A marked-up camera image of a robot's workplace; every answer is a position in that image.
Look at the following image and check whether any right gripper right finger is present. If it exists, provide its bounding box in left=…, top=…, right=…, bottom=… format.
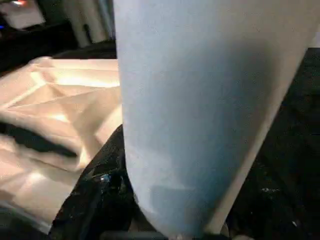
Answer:
left=224, top=149, right=320, bottom=240

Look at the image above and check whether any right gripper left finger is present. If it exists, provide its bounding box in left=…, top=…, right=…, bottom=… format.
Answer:
left=48, top=123, right=151, bottom=240

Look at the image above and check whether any white plastic table top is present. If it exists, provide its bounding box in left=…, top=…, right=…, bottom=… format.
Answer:
left=0, top=55, right=124, bottom=235

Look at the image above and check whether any white plastic table leg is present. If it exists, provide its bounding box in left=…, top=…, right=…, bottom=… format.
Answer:
left=112, top=0, right=319, bottom=240

